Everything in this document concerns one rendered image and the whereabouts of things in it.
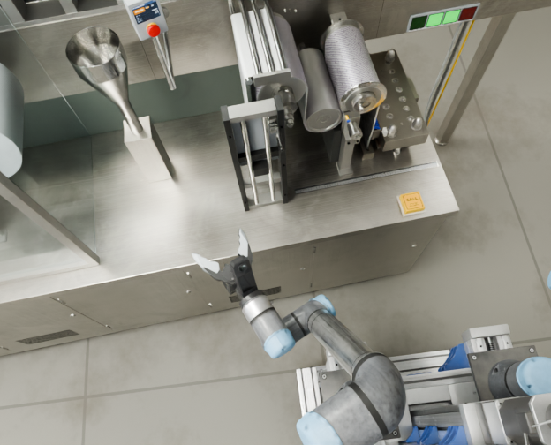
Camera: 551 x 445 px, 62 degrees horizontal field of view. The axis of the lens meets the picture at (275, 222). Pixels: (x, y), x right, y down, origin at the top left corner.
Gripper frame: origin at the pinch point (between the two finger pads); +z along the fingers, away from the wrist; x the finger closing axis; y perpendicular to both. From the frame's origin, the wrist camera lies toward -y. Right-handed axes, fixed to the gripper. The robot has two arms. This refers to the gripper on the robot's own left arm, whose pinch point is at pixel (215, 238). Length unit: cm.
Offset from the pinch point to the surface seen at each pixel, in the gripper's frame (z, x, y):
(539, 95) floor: 26, 241, 92
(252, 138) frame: 19.0, 22.8, -8.9
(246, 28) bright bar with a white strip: 41, 34, -27
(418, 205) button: -15, 72, 22
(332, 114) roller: 19, 53, -3
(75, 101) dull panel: 80, -13, 15
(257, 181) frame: 18.1, 25.1, 14.4
